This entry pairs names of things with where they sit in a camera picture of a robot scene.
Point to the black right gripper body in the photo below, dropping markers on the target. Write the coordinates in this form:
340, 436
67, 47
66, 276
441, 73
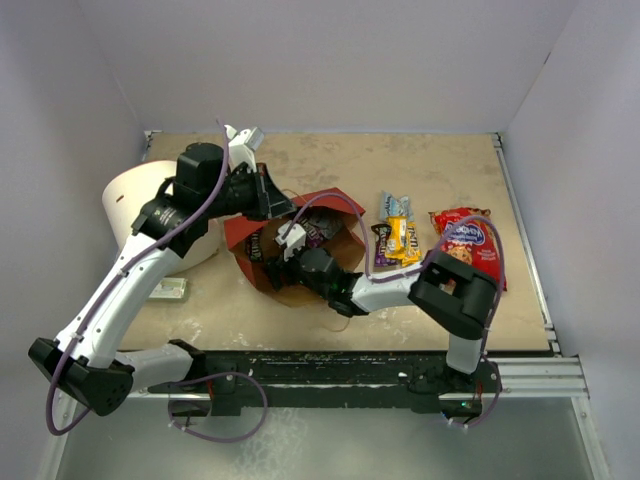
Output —
291, 270

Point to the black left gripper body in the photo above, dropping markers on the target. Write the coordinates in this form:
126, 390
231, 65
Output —
254, 201

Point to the brown green candy pack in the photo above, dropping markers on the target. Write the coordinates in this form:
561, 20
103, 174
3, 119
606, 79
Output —
253, 248

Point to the red paper bag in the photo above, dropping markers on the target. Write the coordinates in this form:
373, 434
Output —
347, 247

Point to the small white green box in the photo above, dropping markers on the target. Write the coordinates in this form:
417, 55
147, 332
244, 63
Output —
170, 289

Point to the white blue snack wrapper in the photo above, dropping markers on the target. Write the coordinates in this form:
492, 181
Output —
390, 205

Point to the yellow candy pack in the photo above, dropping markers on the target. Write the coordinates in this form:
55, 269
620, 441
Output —
412, 253

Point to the red cookie snack bag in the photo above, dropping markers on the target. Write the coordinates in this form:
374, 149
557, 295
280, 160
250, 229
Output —
474, 243

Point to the brown purple candy pack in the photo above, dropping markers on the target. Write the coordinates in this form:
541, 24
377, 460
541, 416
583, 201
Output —
320, 226

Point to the yellow snack pack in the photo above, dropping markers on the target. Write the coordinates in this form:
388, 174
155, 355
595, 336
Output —
397, 242

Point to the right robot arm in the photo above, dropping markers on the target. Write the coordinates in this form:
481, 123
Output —
456, 295

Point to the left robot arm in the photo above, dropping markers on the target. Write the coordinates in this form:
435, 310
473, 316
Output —
83, 359

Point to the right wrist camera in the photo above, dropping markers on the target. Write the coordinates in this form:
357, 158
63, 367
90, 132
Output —
291, 238

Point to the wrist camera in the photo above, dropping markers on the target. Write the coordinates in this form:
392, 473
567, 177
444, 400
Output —
291, 238
240, 147

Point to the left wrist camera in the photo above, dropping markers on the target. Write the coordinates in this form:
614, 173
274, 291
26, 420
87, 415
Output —
240, 147

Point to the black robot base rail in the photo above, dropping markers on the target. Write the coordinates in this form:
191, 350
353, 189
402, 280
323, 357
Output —
419, 381

